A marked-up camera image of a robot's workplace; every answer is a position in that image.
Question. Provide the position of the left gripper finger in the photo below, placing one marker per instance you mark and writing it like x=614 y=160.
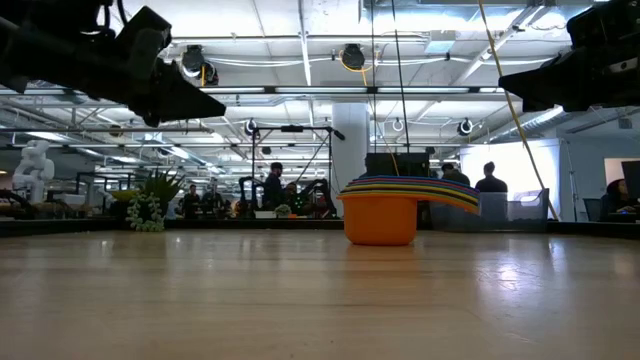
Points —
x=180 y=97

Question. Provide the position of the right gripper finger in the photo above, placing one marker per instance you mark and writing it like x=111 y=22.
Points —
x=545 y=85

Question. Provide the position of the red measuring cup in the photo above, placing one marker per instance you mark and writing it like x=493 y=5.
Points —
x=400 y=180

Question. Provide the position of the cyan measuring cup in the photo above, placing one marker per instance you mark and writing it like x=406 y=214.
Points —
x=400 y=183

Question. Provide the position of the yellow measuring cup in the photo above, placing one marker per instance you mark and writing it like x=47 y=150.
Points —
x=400 y=186

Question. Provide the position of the navy measuring cup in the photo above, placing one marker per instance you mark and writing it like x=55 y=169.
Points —
x=400 y=189

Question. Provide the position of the green measuring cup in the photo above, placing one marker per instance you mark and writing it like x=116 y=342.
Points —
x=400 y=192

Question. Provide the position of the orange measuring cup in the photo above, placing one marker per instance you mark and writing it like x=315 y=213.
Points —
x=380 y=220

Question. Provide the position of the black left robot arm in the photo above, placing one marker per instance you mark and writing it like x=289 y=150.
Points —
x=50 y=55

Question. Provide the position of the grey translucent plastic basket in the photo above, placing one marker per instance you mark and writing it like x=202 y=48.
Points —
x=520 y=210

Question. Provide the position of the person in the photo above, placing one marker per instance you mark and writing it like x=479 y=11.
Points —
x=212 y=200
x=454 y=175
x=272 y=187
x=190 y=200
x=617 y=197
x=491 y=182
x=291 y=192

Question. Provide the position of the artificial succulent plant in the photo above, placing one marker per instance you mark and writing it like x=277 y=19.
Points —
x=145 y=210

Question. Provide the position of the small green potted plant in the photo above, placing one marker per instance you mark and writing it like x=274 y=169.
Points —
x=283 y=211

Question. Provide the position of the white round column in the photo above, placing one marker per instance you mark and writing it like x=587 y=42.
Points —
x=350 y=150

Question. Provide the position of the black robot workcell frame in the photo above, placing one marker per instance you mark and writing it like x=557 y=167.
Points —
x=291 y=128

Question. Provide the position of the black wall monitor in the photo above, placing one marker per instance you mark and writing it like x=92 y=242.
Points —
x=632 y=179

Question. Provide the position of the black aluminium table frame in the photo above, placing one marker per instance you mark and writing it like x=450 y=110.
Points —
x=250 y=225

